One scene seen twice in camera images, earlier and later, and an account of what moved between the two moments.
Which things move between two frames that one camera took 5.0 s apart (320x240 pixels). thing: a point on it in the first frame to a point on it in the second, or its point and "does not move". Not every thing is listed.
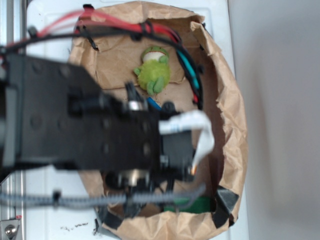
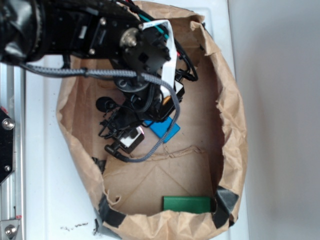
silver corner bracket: [8, 229] does not move
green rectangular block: [198, 204] does not move
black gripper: [176, 162] to [140, 101]
